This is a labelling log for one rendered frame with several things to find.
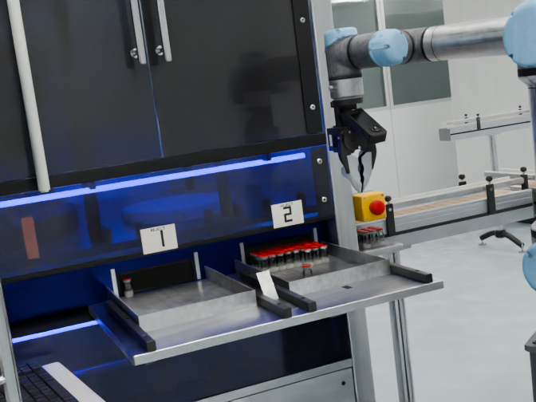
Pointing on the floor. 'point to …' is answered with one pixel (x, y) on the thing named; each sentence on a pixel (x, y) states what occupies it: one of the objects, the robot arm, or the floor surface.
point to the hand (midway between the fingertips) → (361, 187)
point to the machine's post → (341, 205)
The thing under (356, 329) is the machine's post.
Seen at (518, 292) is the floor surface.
